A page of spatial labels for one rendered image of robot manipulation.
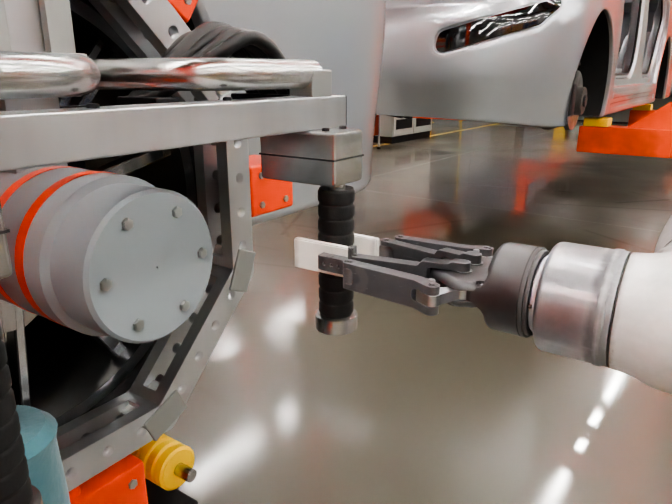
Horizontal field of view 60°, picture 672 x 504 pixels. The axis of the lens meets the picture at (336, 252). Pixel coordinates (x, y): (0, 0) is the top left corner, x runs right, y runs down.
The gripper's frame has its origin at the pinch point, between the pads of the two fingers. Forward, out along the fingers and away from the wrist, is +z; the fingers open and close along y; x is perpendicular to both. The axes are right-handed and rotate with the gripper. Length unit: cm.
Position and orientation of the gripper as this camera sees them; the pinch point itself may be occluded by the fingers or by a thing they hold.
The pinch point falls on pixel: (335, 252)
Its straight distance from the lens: 57.7
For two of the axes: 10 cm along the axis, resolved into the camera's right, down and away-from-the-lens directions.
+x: 0.0, -9.5, -3.0
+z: -8.3, -1.7, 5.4
